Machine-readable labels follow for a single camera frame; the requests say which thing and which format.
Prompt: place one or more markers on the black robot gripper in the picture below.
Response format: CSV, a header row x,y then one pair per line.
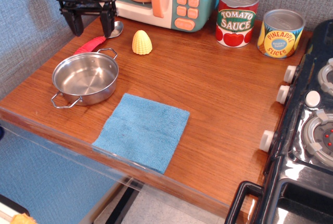
x,y
72,9

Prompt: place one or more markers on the red handled metal spoon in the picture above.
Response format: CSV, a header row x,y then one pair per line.
x,y
92,44

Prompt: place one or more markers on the blue cloth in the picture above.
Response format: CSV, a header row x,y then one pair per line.
x,y
143,131

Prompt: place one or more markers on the yellow toy corn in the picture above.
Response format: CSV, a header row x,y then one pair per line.
x,y
141,43

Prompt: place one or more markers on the small steel pot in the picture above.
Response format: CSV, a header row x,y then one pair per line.
x,y
85,79

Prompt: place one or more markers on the tomato sauce can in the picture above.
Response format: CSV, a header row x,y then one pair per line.
x,y
235,22

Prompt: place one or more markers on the pineapple slices can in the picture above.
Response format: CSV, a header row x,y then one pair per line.
x,y
280,33

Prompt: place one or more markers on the orange plush object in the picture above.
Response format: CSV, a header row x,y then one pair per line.
x,y
22,219

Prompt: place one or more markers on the black toy stove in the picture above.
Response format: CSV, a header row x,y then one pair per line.
x,y
297,185

